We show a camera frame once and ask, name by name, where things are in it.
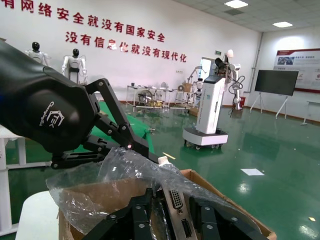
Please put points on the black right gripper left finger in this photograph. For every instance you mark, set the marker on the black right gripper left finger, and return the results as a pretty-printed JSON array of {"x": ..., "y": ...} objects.
[{"x": 140, "y": 220}]

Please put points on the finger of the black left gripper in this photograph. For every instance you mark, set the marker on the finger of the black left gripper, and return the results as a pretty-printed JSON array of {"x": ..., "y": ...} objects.
[{"x": 137, "y": 146}]

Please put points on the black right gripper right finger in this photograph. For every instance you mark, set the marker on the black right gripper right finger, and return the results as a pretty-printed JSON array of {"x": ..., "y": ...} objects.
[{"x": 207, "y": 225}]

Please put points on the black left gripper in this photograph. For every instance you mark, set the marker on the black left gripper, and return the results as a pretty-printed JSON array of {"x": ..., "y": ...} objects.
[{"x": 37, "y": 100}]

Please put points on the translucent antistatic bag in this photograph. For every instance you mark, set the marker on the translucent antistatic bag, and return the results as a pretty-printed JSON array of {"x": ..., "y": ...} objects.
[{"x": 125, "y": 170}]

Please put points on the graphics card silver bracket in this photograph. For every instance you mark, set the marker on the graphics card silver bracket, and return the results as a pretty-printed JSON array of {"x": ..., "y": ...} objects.
[{"x": 176, "y": 200}]

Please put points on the brown cardboard box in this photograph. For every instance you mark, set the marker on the brown cardboard box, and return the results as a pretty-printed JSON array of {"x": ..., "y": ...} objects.
[{"x": 205, "y": 182}]

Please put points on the white side table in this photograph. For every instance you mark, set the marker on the white side table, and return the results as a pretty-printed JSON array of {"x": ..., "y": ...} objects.
[{"x": 21, "y": 152}]

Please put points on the white mobile kiosk robot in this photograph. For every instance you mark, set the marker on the white mobile kiosk robot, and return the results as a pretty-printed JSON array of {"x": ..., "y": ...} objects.
[{"x": 210, "y": 105}]

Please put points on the small white robot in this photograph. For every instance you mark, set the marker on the small white robot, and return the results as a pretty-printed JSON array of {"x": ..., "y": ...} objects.
[{"x": 199, "y": 85}]

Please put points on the white humanoid robot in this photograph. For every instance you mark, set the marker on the white humanoid robot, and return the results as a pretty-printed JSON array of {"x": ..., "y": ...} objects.
[
  {"x": 37, "y": 55},
  {"x": 74, "y": 63}
]

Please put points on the green exit sign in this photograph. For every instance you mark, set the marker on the green exit sign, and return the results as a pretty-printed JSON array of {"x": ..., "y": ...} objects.
[{"x": 218, "y": 52}]

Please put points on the black monitor on stand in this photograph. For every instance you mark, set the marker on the black monitor on stand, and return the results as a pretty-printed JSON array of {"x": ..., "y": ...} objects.
[{"x": 275, "y": 81}]

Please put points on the ceiling light panel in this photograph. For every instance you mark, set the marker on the ceiling light panel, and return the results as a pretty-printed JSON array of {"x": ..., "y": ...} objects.
[
  {"x": 236, "y": 3},
  {"x": 282, "y": 24}
]

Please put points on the cluttered metal frame table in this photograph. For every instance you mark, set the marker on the cluttered metal frame table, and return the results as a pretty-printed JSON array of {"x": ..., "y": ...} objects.
[{"x": 150, "y": 96}]

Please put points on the red bordered wall poster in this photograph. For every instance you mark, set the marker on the red bordered wall poster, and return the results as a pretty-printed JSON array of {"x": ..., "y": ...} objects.
[{"x": 307, "y": 65}]

